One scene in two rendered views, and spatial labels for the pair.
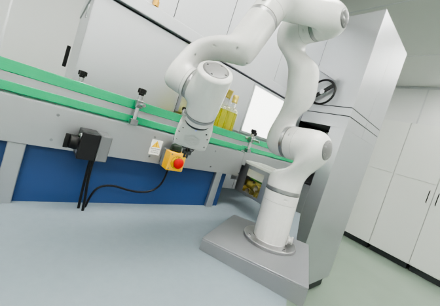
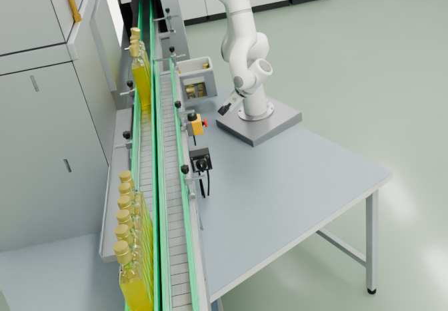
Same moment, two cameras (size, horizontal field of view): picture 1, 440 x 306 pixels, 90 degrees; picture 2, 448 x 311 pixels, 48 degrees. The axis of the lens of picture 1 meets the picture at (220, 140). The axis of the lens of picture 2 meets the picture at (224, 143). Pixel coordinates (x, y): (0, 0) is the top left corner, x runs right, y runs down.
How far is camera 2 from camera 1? 1.98 m
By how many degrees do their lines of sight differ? 57
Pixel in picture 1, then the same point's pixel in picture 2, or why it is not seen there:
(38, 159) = not seen: hidden behind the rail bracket
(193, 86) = (259, 80)
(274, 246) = (266, 110)
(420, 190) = not seen: outside the picture
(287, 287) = (295, 119)
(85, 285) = (281, 184)
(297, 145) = (255, 52)
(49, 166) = not seen: hidden behind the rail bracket
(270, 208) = (256, 95)
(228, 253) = (267, 133)
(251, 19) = (250, 23)
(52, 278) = (275, 193)
